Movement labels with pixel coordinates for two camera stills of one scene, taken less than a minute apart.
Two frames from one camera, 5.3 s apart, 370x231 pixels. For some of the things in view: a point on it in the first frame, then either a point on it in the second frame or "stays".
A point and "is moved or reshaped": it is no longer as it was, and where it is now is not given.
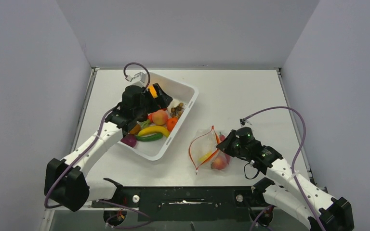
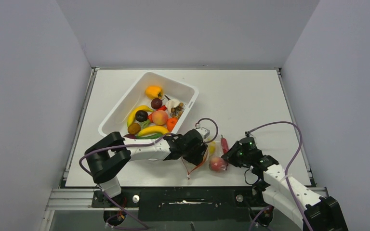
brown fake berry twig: x=177 y=111 stays
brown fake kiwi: x=135 y=130 stays
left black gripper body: x=153 y=105 -> x=193 y=155
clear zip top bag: x=204 y=153 is moved or reshaped
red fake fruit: x=219 y=162 stays
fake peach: x=160 y=117 stays
